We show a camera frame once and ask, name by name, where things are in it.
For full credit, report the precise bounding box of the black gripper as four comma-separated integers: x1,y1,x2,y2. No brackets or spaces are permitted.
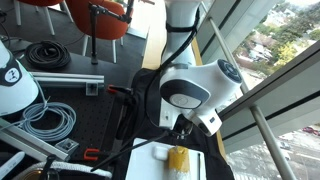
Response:
173,114,193,139

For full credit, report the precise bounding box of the black fleece jacket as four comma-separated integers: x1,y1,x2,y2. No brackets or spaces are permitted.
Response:
116,68,235,180

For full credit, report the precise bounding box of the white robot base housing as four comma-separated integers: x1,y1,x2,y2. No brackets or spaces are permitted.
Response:
0,42,39,116

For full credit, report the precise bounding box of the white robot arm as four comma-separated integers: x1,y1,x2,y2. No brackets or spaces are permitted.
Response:
159,0,242,136

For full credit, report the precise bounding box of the yellow and white roll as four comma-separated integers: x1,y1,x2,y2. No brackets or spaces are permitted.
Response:
168,146,191,180

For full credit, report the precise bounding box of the small white case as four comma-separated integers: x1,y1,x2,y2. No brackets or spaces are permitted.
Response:
153,147,168,161

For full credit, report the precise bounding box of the white board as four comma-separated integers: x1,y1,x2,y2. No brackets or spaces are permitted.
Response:
125,142,207,180

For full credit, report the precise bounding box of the black perforated breadboard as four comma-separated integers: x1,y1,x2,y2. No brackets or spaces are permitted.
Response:
44,88,122,164

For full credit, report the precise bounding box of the orange chair with white legs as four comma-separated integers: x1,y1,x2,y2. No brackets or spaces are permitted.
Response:
66,0,134,64

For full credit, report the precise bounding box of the upper orange-handled clamp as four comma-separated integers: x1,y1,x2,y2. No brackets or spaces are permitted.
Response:
107,84,133,94

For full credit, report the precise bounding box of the orange-handled clamp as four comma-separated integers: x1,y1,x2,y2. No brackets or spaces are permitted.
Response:
107,84,133,94
83,148,115,161

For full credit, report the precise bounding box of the lower orange-handled clamp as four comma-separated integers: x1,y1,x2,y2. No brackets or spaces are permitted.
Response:
83,148,115,161

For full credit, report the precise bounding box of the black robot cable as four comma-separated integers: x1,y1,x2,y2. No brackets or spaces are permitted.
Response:
90,7,201,172

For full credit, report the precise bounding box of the grey metal railing post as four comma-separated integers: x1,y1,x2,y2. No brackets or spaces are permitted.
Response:
208,17,296,180

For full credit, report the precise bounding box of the coiled light blue cable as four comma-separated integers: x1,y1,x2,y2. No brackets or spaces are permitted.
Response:
20,101,77,142

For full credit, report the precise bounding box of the small grey mounting bracket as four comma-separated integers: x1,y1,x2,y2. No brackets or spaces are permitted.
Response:
55,138,79,155

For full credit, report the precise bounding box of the white braided rope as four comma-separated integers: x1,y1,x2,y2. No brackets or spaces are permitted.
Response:
13,161,113,180

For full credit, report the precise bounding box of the black camera stand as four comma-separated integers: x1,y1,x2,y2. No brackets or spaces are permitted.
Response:
88,0,134,65

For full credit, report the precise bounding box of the upper aluminium extrusion rail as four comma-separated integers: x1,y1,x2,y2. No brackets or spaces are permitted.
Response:
31,72,105,96

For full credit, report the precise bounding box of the aluminium extrusion rail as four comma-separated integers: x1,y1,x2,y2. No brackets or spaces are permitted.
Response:
0,118,69,161
31,72,105,96

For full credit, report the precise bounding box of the coiled black cable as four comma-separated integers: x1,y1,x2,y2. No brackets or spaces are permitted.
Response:
24,40,72,71

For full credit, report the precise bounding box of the lower aluminium extrusion rail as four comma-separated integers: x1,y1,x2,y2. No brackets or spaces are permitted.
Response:
0,118,69,161

